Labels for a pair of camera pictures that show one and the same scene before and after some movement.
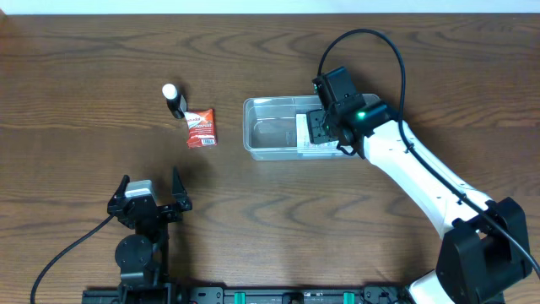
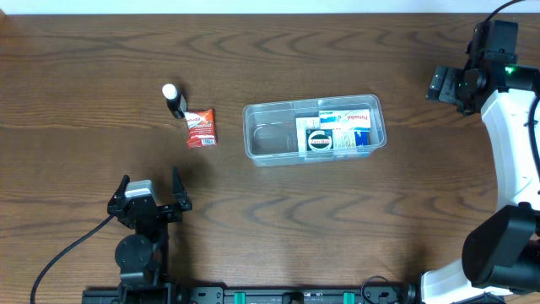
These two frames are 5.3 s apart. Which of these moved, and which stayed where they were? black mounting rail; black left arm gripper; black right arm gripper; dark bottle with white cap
Moved: black right arm gripper
Stayed: black left arm gripper; black mounting rail; dark bottle with white cap
